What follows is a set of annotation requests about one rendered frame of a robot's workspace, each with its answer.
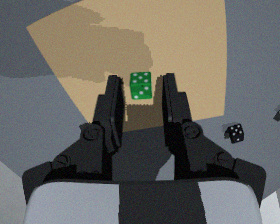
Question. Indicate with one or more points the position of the tan flat mat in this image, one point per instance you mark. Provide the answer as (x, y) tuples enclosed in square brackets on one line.
[(89, 40)]

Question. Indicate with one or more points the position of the black die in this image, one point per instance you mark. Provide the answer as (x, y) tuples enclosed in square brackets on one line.
[(236, 133)]

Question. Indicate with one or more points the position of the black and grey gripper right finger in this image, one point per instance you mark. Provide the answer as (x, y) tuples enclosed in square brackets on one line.
[(198, 156)]

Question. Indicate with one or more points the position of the green die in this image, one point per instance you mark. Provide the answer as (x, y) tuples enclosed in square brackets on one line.
[(141, 85)]

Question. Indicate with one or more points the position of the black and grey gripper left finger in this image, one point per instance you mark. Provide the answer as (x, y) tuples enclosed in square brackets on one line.
[(84, 159)]

